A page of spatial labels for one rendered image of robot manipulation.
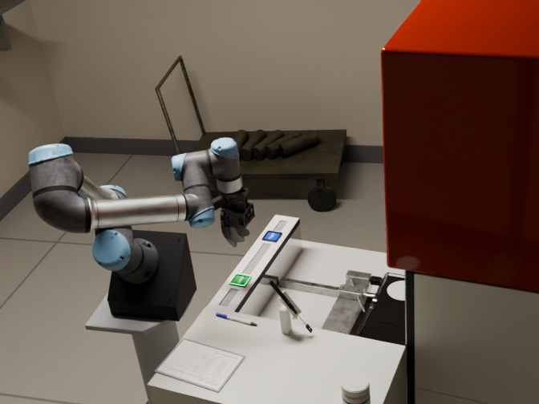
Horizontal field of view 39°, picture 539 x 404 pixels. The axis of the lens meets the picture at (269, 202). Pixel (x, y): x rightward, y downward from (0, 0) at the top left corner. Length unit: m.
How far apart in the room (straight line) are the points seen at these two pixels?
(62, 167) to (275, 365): 0.78
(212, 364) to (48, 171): 0.69
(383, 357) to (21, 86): 3.74
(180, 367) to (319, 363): 0.39
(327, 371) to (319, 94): 3.06
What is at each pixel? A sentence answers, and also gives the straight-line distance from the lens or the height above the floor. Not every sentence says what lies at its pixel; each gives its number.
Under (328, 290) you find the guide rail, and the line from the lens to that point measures 2.57.
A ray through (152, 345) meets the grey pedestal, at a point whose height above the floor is 0.68.
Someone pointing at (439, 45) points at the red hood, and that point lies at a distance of 1.74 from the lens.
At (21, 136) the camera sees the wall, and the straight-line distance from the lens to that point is 5.34.
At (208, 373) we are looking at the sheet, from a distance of 2.14.
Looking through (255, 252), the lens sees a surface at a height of 0.96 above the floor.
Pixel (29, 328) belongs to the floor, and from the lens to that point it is 4.13.
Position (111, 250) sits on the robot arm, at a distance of 2.40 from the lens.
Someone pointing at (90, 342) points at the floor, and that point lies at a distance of 3.91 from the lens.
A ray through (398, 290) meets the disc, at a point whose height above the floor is 0.90.
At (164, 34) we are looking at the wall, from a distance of 5.11.
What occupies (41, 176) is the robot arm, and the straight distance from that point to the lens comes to 2.07.
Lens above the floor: 2.42
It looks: 31 degrees down
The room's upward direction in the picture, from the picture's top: 7 degrees counter-clockwise
